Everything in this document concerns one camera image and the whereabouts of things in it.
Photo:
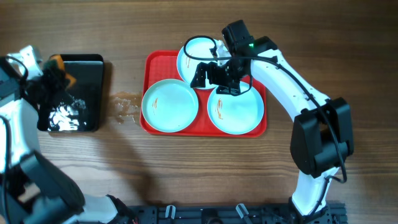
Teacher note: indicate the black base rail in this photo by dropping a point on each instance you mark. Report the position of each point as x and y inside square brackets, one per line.
[332, 213]

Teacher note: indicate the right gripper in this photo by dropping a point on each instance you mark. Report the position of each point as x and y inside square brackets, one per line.
[212, 67]

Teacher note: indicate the white plate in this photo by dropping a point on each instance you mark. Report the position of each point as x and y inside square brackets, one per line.
[197, 49]
[236, 114]
[169, 106]

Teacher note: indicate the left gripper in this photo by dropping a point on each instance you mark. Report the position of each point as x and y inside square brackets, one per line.
[56, 87]

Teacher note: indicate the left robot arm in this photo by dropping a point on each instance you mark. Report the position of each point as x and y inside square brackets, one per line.
[33, 190]

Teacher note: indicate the green orange sponge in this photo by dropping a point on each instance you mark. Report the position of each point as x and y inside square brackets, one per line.
[55, 68]

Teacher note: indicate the black rectangular water tray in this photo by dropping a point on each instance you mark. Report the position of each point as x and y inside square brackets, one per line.
[83, 114]

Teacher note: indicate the red plastic tray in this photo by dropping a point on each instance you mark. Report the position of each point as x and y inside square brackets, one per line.
[161, 65]

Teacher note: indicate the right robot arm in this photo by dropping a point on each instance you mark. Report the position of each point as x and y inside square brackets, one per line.
[322, 136]

